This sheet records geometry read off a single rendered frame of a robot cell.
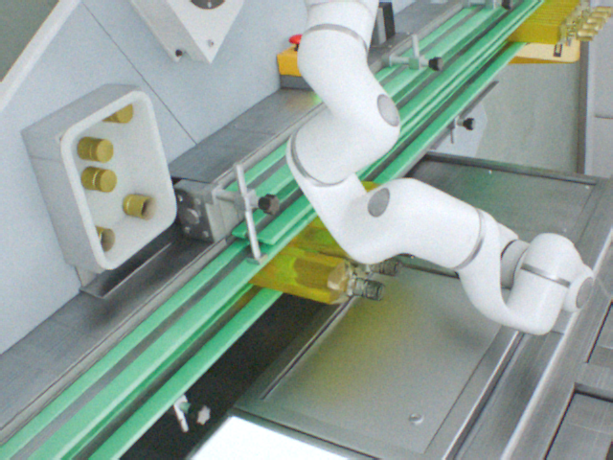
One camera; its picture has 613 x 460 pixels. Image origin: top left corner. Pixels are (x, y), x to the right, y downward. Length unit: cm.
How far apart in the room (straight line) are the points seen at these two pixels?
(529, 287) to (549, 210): 61
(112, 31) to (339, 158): 46
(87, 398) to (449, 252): 50
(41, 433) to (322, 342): 50
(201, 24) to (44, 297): 48
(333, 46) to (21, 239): 52
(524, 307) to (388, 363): 27
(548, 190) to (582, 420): 68
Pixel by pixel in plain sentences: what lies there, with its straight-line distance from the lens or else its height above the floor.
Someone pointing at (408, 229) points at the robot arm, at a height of 127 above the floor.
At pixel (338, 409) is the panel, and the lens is 114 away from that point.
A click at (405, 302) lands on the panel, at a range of 132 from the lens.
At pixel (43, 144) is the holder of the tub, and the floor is 80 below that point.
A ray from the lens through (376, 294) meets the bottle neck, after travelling 113.
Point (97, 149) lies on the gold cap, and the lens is 109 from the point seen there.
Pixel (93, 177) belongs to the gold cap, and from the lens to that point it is 111.
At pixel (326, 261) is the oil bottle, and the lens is 118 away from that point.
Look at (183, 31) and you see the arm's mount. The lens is 119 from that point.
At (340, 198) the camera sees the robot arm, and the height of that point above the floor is 116.
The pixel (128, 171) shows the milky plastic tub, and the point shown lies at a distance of 120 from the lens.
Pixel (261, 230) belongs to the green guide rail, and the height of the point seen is 93.
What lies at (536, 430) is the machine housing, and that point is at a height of 141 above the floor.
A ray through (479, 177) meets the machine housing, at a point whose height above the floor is 104.
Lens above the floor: 162
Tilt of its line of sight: 31 degrees down
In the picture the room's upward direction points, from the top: 102 degrees clockwise
